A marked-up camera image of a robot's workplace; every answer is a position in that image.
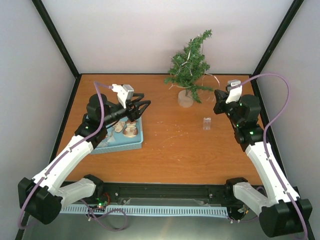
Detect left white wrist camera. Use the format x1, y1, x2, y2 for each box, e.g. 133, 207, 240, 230
111, 84, 134, 109

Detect beige wooden heart ornament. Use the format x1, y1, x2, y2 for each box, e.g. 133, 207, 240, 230
113, 121, 126, 133

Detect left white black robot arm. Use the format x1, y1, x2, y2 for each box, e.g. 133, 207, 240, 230
18, 93, 151, 225

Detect snowman ornament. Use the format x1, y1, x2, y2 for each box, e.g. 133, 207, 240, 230
122, 120, 139, 138

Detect clear plastic battery box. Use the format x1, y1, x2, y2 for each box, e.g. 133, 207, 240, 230
203, 117, 211, 131

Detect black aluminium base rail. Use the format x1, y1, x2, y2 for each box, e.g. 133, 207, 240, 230
59, 181, 278, 208

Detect purple floor cable loop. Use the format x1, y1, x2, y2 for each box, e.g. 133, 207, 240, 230
79, 198, 128, 231

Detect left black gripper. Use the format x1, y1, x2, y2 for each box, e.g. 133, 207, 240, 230
102, 94, 152, 126

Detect blue plastic basket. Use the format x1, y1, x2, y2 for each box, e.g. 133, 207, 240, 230
91, 117, 144, 155

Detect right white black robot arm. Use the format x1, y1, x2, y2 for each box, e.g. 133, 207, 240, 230
213, 89, 313, 238

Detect small green christmas tree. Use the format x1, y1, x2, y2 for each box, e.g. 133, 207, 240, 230
163, 29, 215, 108

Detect light blue cable duct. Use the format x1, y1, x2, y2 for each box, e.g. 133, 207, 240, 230
59, 204, 229, 218

